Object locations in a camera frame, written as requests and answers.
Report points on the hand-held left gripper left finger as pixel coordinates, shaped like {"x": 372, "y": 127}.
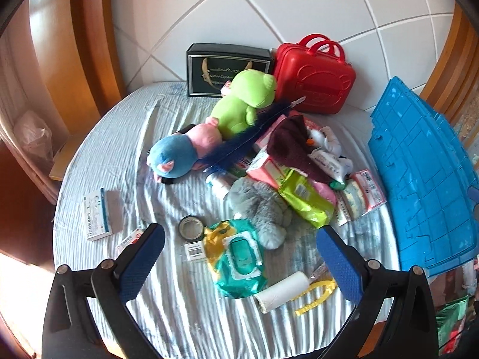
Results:
{"x": 142, "y": 258}

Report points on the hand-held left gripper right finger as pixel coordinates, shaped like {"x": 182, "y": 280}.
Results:
{"x": 338, "y": 265}

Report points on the blue plastic storage bin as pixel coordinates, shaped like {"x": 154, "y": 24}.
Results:
{"x": 423, "y": 175}

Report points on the small red white box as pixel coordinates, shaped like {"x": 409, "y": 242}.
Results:
{"x": 129, "y": 241}

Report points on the white barcode tag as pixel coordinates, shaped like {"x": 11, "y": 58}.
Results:
{"x": 194, "y": 250}

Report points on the striped bed sheet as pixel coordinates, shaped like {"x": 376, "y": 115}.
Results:
{"x": 168, "y": 306}

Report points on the white medicine box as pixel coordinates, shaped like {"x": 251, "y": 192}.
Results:
{"x": 97, "y": 217}

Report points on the pink white tissue pack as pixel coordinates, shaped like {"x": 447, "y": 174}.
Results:
{"x": 359, "y": 194}

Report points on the yellow-green packet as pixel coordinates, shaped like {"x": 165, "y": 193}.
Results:
{"x": 303, "y": 198}

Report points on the green wet wipes pack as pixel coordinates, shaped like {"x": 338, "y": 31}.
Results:
{"x": 239, "y": 254}

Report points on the white barcode packet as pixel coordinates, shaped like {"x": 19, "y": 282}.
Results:
{"x": 333, "y": 164}

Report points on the grey plush toy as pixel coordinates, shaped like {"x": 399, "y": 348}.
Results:
{"x": 258, "y": 202}

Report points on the pink pig plush blue hood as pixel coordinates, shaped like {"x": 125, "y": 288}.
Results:
{"x": 176, "y": 153}

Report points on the small pink packet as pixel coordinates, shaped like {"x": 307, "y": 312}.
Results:
{"x": 265, "y": 168}

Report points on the green bag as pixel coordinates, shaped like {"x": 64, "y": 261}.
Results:
{"x": 454, "y": 318}

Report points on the white toy figure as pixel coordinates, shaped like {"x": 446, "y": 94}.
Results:
{"x": 329, "y": 138}

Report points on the maroon cloth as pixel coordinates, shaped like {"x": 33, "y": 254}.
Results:
{"x": 288, "y": 146}

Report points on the clear plastic bag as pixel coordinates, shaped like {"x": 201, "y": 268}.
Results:
{"x": 32, "y": 134}

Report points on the green monster plush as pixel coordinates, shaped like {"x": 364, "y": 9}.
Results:
{"x": 239, "y": 101}

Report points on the red hard-shell case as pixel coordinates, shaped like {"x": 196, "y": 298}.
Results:
{"x": 314, "y": 82}

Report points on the black gift box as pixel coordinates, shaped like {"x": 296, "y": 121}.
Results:
{"x": 217, "y": 71}

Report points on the white quilted headboard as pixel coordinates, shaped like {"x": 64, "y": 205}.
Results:
{"x": 262, "y": 7}

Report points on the wooden curved frame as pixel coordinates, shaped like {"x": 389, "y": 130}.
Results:
{"x": 86, "y": 45}

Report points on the wooden door frame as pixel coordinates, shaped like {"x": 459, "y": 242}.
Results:
{"x": 452, "y": 63}

